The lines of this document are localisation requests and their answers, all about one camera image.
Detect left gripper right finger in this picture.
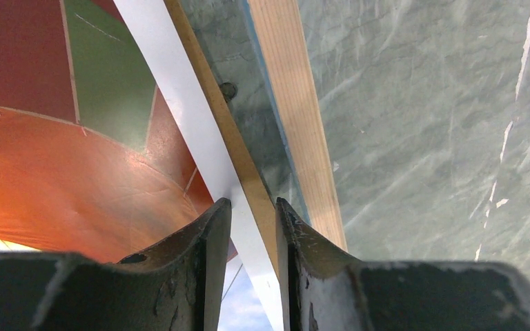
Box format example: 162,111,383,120
275,198,530,330

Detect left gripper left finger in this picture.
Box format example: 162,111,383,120
0,198,232,330

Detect brown frame backing board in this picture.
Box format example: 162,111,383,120
164,1,279,274

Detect hot air balloon photo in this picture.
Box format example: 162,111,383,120
0,0,285,331

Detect wooden picture frame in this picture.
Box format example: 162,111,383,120
242,1,530,280

